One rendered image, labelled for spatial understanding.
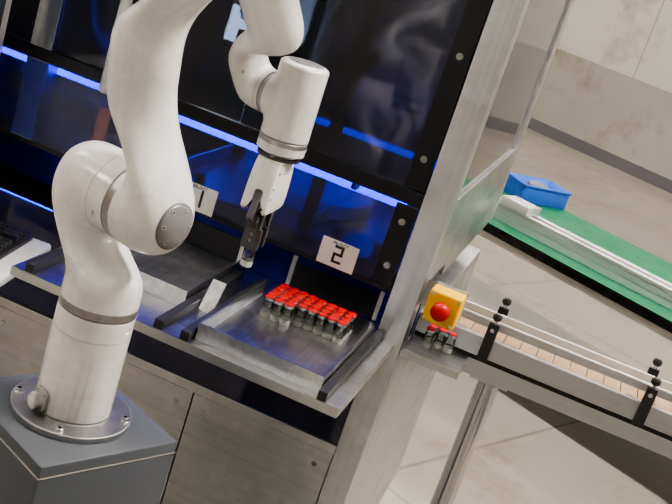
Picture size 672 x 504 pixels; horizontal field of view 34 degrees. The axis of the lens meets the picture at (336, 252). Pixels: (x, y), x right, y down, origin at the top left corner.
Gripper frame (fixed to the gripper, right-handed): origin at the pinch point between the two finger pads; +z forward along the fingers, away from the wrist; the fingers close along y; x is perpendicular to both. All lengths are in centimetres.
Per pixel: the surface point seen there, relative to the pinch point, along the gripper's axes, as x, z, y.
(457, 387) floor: 28, 117, -250
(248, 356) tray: 3.6, 24.7, -6.3
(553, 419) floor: 69, 117, -259
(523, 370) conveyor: 51, 25, -54
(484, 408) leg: 46, 38, -58
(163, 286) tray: -20.6, 23.5, -17.8
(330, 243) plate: 3.5, 10.6, -43.7
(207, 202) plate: -26, 12, -44
